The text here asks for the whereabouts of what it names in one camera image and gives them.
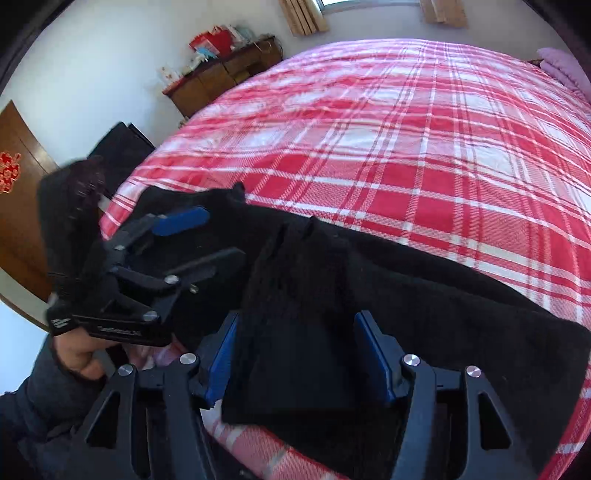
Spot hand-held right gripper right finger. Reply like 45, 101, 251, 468
353, 310, 539, 480

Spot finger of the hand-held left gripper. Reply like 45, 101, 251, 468
108, 206, 212, 252
111, 247, 247, 296

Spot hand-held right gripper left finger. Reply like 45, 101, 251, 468
69, 311, 241, 480

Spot black pants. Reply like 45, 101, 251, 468
37, 157, 591, 480

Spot person's left forearm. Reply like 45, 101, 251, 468
0, 335, 112, 480

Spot person's left hand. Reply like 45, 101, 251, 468
53, 330, 130, 377

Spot black chair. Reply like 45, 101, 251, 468
88, 121, 157, 185

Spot brown wooden door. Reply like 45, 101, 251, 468
0, 99, 61, 333

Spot brown wooden desk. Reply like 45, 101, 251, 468
163, 36, 283, 118

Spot red gift bag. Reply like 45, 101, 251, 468
189, 25, 234, 58

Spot red paper door decoration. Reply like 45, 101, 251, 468
0, 151, 21, 195

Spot white green bag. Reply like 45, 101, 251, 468
228, 25, 254, 47

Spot red plaid bed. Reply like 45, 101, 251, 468
99, 37, 591, 480

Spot beige curtain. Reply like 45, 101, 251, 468
278, 0, 329, 37
419, 0, 468, 25

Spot pink folded quilt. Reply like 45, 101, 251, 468
538, 46, 591, 100

